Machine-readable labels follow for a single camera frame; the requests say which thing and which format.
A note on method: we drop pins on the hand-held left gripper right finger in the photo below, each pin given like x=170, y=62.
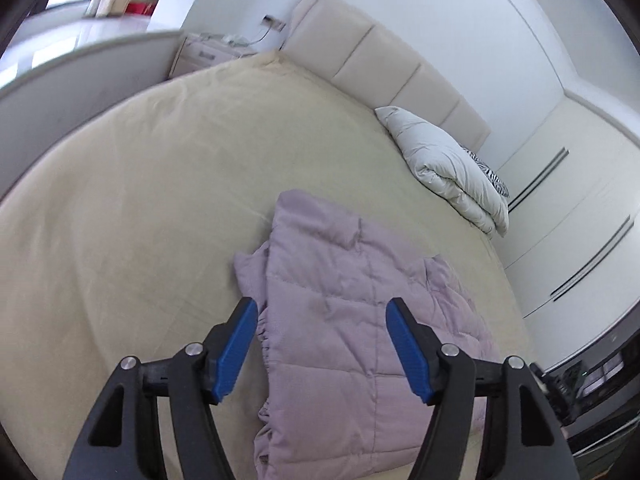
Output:
x=410, y=355

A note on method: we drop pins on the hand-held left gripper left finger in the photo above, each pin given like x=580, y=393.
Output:
x=235, y=350

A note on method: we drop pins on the mauve quilted down coat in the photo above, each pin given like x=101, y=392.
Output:
x=350, y=310

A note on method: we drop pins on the dark tv cabinet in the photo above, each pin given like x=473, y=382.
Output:
x=610, y=370

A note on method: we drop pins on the bed with beige sheet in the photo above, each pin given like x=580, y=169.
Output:
x=150, y=210

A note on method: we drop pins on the folded cream duvet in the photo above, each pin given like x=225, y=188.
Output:
x=440, y=170

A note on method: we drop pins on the white wardrobe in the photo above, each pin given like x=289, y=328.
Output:
x=590, y=200

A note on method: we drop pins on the zebra print pillow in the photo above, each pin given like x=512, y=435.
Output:
x=492, y=177

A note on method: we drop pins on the white nightstand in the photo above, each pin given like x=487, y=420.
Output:
x=200, y=57

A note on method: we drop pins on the cream padded headboard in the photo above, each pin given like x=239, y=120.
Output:
x=380, y=60

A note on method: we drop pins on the white partition panel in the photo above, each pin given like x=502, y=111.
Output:
x=75, y=95

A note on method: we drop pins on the white power strip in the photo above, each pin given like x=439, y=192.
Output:
x=235, y=39

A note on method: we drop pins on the red box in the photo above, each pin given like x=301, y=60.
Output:
x=140, y=8

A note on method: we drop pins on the wall socket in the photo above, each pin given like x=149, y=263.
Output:
x=275, y=23

